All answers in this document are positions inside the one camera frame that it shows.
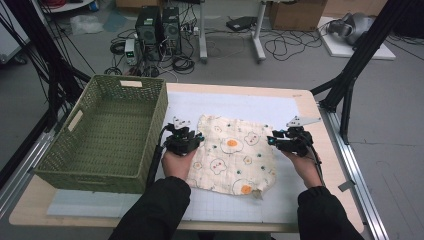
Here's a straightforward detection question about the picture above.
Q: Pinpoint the aluminium rail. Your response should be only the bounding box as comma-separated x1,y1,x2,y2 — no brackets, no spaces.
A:
319,105,391,240
0,129,56,218

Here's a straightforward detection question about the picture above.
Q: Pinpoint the grey rounded device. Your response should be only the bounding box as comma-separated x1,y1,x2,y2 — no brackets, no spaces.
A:
327,12,377,46

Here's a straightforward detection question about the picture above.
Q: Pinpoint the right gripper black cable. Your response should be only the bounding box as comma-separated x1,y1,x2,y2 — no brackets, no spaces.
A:
307,142,327,187

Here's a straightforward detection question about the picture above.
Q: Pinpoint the person's right hand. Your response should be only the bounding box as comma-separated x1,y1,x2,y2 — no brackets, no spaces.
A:
280,149,323,190

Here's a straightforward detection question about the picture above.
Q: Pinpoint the cream printed cloth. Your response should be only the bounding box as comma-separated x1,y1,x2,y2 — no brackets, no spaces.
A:
185,113,278,201

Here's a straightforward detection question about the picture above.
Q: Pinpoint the clear plastic bag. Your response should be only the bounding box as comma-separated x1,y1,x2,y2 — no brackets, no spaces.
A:
69,14,105,36

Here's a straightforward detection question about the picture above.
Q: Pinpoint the white table leg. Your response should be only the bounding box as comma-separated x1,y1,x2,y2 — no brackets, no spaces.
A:
197,0,209,65
251,0,268,64

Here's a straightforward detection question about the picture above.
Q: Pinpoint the white floor board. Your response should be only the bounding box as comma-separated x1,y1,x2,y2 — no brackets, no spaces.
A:
317,16,397,61

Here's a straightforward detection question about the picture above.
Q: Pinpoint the large cardboard box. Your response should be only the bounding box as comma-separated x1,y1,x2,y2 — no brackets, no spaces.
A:
268,0,329,33

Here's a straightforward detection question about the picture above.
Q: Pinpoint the white bench power supply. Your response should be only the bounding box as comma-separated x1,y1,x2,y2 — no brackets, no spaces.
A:
123,38,139,66

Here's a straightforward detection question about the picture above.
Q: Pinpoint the flat black box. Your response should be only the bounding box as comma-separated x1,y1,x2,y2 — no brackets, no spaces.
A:
225,15,258,33

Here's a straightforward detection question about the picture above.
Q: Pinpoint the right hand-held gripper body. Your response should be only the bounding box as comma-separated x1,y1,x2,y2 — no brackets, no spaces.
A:
277,115,322,158

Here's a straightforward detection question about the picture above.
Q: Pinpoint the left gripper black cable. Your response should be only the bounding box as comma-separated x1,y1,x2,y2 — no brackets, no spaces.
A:
145,124,172,190

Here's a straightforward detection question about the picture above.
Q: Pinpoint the large black computer tower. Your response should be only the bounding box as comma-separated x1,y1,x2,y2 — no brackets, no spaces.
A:
134,5,163,62

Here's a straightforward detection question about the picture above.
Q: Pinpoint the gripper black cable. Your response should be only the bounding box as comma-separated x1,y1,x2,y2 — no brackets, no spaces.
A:
307,142,327,187
145,124,172,190

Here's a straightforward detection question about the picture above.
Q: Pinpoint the coiled black cable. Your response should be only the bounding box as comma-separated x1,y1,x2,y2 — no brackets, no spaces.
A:
171,54,196,75

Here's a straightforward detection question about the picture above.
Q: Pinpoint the slim black computer tower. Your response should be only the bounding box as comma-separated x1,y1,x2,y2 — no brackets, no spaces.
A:
161,6,183,56

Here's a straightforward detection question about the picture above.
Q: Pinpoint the tangled black floor cable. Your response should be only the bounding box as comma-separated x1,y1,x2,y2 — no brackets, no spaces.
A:
262,28,325,62

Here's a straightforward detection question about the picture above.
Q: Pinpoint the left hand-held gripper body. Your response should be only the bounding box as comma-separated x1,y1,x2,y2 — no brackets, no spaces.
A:
162,116,202,157

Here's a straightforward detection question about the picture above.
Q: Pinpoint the person's left hand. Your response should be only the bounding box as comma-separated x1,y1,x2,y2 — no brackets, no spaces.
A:
161,147,198,182

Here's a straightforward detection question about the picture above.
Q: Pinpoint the green woven basket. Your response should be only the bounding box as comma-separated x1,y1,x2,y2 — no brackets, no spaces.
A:
33,73,169,195

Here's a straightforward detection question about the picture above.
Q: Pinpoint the small grey bracket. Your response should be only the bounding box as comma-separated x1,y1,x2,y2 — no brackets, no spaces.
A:
337,179,357,193

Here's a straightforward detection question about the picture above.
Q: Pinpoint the white grid mat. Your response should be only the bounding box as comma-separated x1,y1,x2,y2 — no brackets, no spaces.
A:
46,90,316,225

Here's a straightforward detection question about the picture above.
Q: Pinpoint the black frame stand with cables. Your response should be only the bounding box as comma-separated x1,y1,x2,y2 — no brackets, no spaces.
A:
0,0,93,132

